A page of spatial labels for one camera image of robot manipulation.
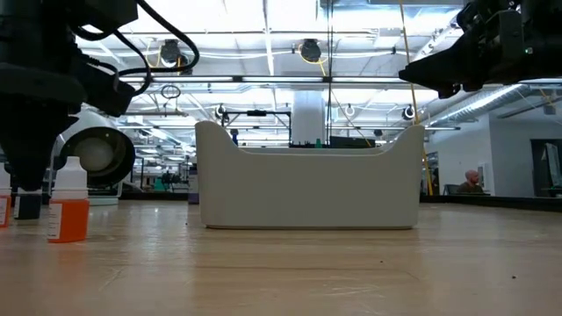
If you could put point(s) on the person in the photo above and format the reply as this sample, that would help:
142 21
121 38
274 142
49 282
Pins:
472 186

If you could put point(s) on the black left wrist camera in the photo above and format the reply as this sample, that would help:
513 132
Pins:
105 92

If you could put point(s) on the small orange food coloring bottle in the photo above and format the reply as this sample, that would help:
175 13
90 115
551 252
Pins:
3 210
69 219

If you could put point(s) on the tall green-capped coloring bottle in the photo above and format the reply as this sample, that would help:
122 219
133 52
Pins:
318 144

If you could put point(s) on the small dark food coloring bottle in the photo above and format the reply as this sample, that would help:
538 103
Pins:
28 206

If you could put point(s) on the tall purple-capped coloring bottle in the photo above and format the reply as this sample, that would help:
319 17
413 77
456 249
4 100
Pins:
193 184

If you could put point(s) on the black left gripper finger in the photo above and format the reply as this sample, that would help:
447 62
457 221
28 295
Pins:
15 153
46 149

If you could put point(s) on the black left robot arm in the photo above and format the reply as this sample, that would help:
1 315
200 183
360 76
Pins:
44 26

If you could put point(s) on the tall blue-capped coloring bottle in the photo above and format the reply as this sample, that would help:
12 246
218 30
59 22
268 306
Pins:
235 138

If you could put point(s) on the grey plastic tray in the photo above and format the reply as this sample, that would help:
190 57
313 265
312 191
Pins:
307 188

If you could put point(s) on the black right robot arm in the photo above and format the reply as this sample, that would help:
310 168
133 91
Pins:
549 39

